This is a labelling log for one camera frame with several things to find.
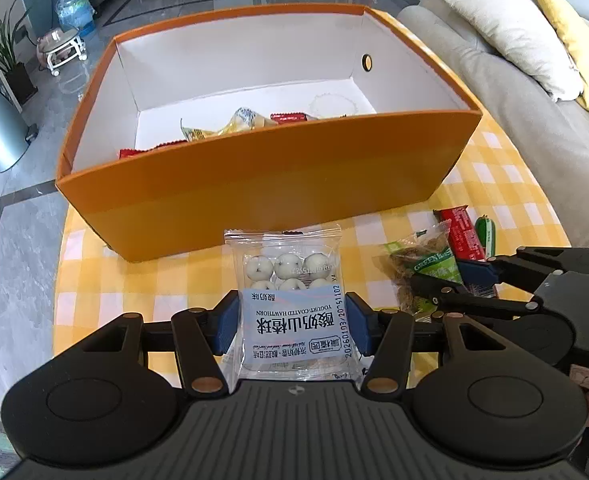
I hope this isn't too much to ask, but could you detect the orange cardboard box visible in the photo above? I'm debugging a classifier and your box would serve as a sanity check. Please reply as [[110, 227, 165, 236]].
[[56, 3, 482, 262]]

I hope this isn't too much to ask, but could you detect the long red snack bar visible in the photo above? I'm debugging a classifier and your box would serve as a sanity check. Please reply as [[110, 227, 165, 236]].
[[432, 204, 499, 298]]

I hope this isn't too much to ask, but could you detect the blue water jug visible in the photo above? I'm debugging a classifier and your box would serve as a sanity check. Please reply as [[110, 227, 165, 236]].
[[55, 0, 95, 37]]

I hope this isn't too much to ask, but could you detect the white yogurt hawthorn ball packet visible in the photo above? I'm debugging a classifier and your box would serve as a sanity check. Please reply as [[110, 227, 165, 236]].
[[223, 224, 362, 385]]

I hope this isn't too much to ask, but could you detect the beige cushion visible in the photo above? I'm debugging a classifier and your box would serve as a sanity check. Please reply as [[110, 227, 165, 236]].
[[443, 0, 583, 101]]

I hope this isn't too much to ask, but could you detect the small white wheeled stool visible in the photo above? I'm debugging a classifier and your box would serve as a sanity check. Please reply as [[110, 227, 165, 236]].
[[42, 27, 87, 77]]

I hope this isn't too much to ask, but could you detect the beige chips bag blue logo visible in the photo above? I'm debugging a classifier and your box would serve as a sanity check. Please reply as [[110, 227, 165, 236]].
[[180, 107, 277, 142]]

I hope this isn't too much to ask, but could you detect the beige sofa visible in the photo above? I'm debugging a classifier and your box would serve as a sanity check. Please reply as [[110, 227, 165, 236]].
[[398, 0, 589, 247]]

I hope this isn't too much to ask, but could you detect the green nut snack packet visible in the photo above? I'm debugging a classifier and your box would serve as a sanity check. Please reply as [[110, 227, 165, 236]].
[[380, 220, 463, 320]]

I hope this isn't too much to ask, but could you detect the green striped sausage stick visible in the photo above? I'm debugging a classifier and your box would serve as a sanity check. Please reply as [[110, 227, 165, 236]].
[[475, 216, 496, 259]]

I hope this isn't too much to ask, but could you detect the potted green plant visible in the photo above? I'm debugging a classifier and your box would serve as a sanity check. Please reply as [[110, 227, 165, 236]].
[[0, 0, 37, 105]]

